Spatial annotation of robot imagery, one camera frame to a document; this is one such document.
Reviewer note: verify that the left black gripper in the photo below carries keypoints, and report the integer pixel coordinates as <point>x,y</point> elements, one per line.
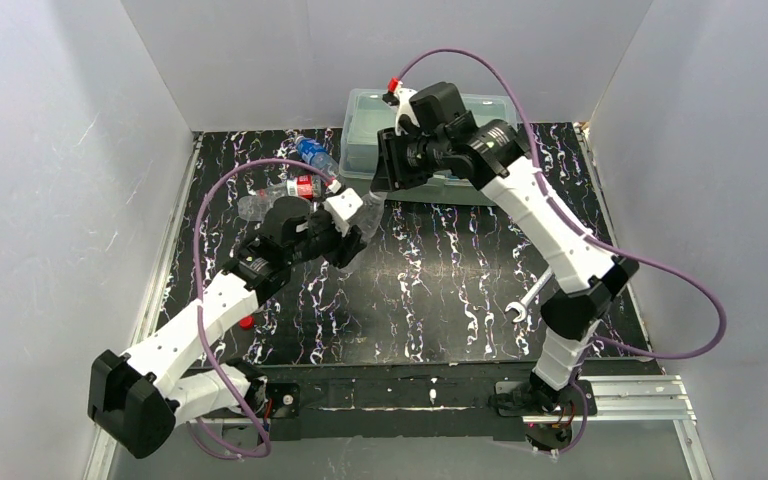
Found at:
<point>345,245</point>

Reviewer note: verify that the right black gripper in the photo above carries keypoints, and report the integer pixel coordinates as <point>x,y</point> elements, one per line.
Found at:
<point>389,160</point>

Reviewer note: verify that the clear unlabelled plastic bottle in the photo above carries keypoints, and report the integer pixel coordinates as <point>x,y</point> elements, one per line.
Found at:
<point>368,218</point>

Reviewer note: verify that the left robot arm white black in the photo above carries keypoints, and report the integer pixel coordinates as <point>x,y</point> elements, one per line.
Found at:
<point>139,397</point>

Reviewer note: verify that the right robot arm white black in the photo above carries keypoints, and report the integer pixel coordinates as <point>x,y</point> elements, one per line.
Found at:
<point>434,132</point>

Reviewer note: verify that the red label plastic bottle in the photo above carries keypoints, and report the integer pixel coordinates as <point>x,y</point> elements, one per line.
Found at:
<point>303,186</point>

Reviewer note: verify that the blue label plastic bottle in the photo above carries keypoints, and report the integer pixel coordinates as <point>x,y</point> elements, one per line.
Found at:
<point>314,154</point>

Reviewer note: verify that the clear crumpled plastic bottle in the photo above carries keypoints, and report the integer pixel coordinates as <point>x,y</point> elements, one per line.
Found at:
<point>255,208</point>

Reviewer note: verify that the red bottle cap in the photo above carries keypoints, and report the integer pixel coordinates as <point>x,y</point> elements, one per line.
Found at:
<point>247,323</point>

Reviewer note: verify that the translucent plastic storage box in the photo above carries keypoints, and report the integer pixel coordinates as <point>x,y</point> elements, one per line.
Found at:
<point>367,114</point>

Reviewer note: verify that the silver open-end wrench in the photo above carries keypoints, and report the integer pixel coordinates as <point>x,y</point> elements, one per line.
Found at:
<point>516,311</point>

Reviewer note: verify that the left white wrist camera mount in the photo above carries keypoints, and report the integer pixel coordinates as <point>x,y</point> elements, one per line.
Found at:
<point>342,203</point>

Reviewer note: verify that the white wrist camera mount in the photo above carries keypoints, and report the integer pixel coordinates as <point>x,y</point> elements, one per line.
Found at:
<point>398,98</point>
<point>342,203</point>

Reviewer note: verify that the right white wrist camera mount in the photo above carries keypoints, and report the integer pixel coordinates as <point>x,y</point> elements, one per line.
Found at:
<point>398,98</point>

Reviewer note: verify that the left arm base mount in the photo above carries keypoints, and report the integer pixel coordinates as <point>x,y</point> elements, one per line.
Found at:
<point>272,400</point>

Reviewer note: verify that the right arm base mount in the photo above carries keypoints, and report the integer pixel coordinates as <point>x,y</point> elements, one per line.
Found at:
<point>543,404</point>

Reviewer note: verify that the aluminium frame rail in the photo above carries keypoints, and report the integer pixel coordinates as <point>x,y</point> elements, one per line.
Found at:
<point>467,400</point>

